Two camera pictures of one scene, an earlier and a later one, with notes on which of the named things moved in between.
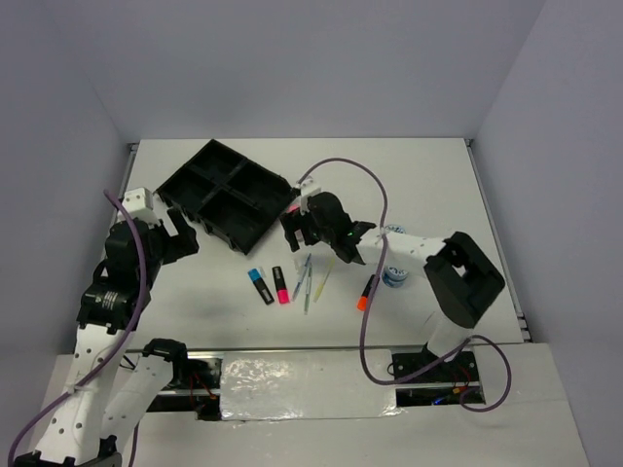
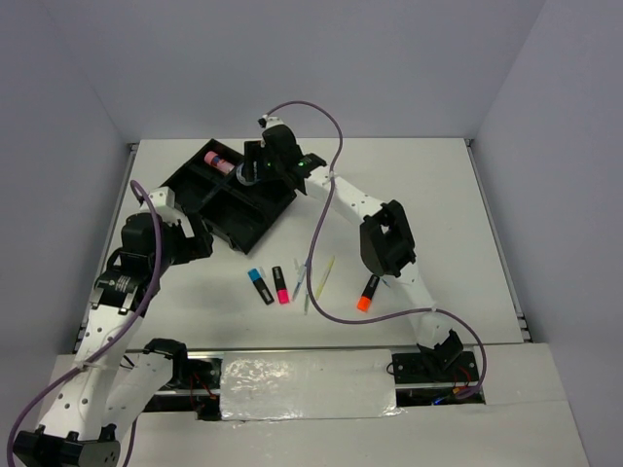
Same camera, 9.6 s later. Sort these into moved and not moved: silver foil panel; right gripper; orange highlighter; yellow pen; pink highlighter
Moved: right gripper
Not moved: yellow pen; silver foil panel; orange highlighter; pink highlighter
